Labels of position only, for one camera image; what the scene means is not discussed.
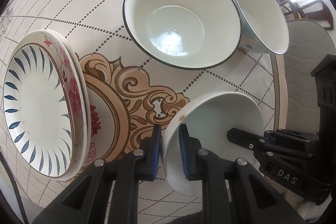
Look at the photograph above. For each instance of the plain white bowl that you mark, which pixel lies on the plain white bowl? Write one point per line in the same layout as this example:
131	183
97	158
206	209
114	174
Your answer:
208	118

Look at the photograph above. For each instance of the white plate grey flower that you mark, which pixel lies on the white plate grey flower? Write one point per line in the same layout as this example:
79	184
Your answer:
84	92

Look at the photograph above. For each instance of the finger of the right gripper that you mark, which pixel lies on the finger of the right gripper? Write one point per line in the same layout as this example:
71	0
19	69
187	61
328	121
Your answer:
243	143

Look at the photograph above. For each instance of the white bowl dark rim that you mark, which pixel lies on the white bowl dark rim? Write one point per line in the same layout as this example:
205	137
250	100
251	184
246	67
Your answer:
186	34

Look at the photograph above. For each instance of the dark wooden chair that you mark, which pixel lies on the dark wooden chair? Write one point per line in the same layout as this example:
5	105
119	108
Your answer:
316	11

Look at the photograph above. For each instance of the white bowl blue pattern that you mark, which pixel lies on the white bowl blue pattern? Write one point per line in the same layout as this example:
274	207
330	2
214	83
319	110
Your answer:
263	27

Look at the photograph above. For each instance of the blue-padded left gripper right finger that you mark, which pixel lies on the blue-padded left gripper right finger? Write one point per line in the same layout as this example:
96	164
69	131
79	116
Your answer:
232	191

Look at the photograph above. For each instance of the white plate blue leaf pattern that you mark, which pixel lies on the white plate blue leaf pattern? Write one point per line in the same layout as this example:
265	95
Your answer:
36	111

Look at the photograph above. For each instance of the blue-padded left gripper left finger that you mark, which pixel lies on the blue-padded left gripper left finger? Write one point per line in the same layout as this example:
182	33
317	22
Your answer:
107	192

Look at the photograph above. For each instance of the white plate pink flowers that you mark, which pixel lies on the white plate pink flowers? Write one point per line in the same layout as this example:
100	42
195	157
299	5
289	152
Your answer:
53	45

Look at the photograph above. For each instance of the patterned tablecloth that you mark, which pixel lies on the patterned tablecloth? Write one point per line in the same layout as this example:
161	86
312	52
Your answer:
130	89

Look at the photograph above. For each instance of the grey upholstered chair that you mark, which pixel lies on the grey upholstered chair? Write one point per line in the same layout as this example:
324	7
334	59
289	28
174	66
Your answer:
309	43

